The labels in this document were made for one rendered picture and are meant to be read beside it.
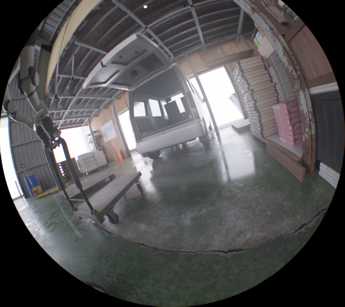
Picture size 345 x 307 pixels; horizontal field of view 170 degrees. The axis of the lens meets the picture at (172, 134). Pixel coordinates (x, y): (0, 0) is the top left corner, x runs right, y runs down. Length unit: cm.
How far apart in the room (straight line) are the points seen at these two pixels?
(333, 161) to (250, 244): 61
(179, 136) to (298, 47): 190
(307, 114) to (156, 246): 111
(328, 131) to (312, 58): 38
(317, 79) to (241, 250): 87
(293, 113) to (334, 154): 55
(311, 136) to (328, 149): 15
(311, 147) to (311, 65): 46
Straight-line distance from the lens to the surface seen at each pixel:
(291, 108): 117
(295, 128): 118
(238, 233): 66
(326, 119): 82
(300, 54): 85
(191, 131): 191
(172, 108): 408
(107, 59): 167
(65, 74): 348
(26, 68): 77
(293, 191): 85
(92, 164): 504
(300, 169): 88
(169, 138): 203
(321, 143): 90
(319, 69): 78
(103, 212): 93
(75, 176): 83
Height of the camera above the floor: 56
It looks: 2 degrees down
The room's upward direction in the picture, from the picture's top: 19 degrees counter-clockwise
